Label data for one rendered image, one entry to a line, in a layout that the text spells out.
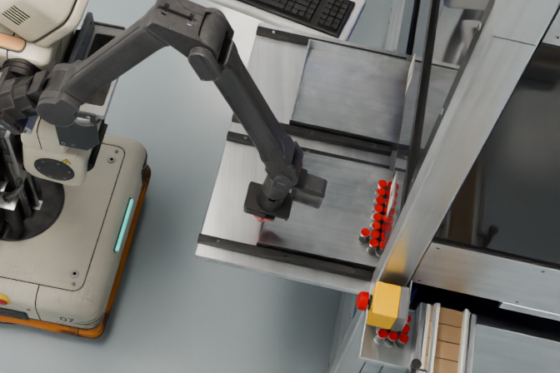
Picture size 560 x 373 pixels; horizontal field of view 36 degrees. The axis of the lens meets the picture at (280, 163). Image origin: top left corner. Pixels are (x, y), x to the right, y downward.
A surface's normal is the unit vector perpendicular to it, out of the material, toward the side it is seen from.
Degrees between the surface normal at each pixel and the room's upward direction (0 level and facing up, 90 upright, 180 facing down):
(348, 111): 0
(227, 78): 94
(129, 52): 86
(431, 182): 90
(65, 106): 88
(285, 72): 0
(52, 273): 0
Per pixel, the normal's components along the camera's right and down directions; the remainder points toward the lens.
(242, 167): 0.09, -0.51
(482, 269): -0.20, 0.83
